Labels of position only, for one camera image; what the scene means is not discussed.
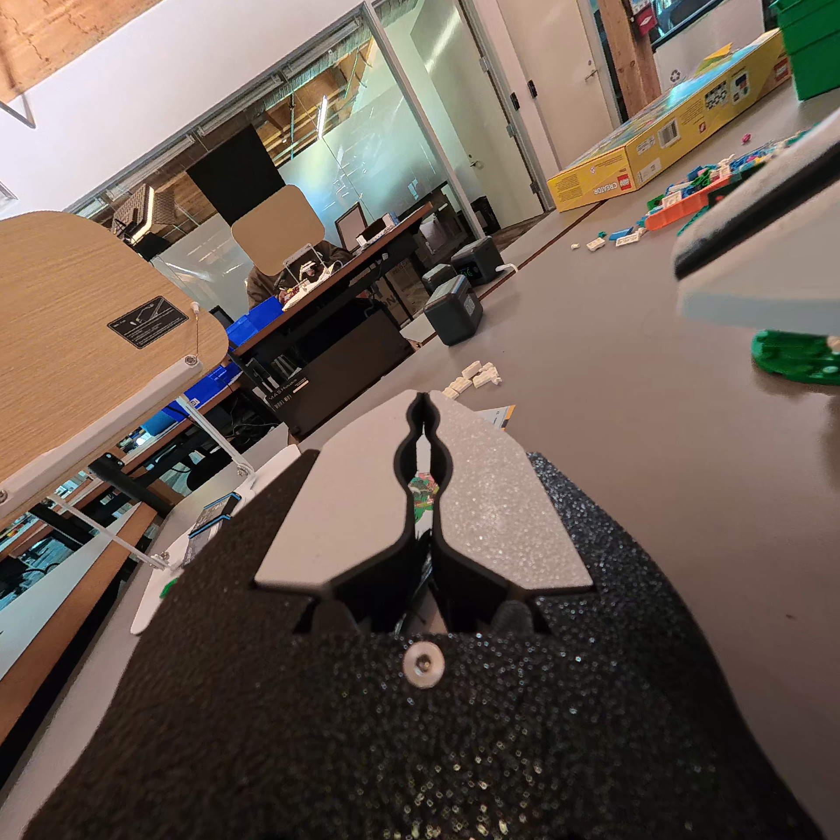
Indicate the black square panel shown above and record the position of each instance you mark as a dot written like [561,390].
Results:
[229,164]

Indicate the small green lego piece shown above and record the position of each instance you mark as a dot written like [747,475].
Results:
[169,586]

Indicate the green storage bins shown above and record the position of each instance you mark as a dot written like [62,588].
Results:
[814,46]

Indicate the wooden desk black legs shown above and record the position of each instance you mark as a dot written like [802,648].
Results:
[367,253]

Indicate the green lego plate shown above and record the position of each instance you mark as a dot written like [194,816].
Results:
[794,359]

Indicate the stack of blue storage bins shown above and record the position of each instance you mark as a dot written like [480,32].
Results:
[253,321]

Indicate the pile of white lego pieces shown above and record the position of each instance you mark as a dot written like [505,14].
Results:
[476,377]

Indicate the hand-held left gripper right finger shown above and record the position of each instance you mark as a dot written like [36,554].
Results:
[505,518]

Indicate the yellow lego box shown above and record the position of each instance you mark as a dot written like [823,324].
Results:
[656,141]

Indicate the dark grey power station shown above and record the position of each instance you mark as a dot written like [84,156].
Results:
[453,312]
[436,279]
[479,259]

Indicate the black box white print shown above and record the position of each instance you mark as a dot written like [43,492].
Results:
[341,374]

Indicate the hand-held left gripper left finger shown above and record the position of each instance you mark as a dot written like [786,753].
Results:
[334,512]

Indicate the wooden post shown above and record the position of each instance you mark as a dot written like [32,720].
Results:
[630,59]

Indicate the wooden board stand white base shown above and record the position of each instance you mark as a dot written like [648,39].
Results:
[79,315]

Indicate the grey desk wooden edge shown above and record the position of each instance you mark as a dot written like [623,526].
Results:
[59,590]

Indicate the pile of colourful lego pieces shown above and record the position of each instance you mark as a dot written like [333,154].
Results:
[682,203]

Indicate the lego instruction booklet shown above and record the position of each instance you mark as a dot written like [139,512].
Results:
[495,415]

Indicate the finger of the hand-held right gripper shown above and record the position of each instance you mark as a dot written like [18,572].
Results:
[774,177]
[774,282]

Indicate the white door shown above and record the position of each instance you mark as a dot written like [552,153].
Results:
[564,59]

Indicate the blue plastic crate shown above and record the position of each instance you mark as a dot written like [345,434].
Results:
[210,384]

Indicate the dark framed monitor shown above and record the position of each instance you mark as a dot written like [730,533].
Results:
[350,226]

